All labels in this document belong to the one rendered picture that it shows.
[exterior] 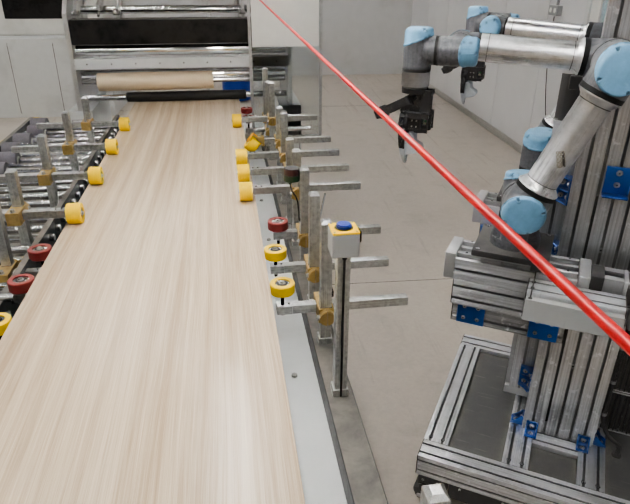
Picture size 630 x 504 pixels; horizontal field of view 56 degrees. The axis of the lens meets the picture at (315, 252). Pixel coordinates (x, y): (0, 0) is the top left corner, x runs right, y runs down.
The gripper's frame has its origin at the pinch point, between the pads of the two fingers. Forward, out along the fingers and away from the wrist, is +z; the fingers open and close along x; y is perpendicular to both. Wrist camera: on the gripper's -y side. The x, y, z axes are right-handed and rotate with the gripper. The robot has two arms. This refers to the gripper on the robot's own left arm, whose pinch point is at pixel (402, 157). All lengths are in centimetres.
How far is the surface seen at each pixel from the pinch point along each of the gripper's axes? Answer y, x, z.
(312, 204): -32.0, 8.2, 22.6
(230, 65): -187, 213, 16
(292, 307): -29, -14, 49
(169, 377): -37, -68, 41
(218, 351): -31, -54, 41
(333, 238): -5.9, -37.6, 10.8
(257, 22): -169, 221, -12
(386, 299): -2.7, 2.3, 49.2
